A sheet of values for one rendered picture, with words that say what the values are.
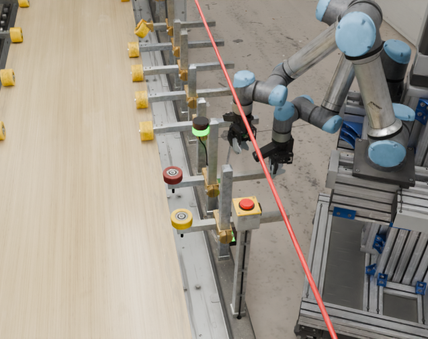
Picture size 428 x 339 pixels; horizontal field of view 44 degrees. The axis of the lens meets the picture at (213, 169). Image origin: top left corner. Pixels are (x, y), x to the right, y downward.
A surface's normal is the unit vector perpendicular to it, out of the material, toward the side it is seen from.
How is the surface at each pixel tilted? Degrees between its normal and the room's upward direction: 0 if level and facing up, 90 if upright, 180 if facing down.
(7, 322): 0
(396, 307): 0
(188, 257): 0
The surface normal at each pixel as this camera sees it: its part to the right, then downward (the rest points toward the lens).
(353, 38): -0.44, 0.47
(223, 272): 0.02, -0.76
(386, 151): -0.34, 0.69
